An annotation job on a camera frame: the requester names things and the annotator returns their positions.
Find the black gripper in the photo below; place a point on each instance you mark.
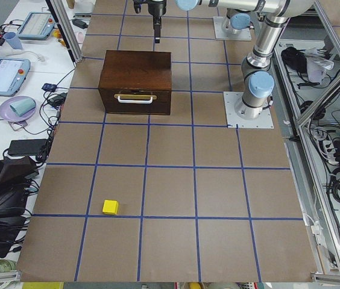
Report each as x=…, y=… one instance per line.
x=156, y=8

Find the wooden drawer with white handle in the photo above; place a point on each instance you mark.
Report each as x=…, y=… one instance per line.
x=134, y=98

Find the yellow wooden block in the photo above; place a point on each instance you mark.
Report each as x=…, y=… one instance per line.
x=110, y=207

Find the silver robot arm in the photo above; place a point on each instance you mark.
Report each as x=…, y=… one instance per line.
x=235, y=25
x=258, y=82

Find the dark wooden drawer box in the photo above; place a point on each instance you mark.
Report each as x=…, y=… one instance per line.
x=136, y=71

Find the upper blue teach pendant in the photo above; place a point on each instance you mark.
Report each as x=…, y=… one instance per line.
x=36, y=26

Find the blue teach pendant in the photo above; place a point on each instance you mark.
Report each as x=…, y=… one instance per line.
x=36, y=26
x=13, y=72

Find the blue plastic cup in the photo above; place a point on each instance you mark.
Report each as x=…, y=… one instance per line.
x=13, y=40

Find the teal cup on plate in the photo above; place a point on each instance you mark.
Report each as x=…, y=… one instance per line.
x=22, y=105

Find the lower blue teach pendant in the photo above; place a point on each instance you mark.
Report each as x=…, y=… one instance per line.
x=13, y=72

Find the purple plate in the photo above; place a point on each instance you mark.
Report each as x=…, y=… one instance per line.
x=7, y=114

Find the black power adapter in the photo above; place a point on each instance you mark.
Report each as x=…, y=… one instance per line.
x=30, y=147

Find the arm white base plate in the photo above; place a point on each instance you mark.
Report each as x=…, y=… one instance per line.
x=238, y=115
x=225, y=31

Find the aluminium frame post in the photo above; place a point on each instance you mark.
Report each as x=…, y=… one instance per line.
x=63, y=23

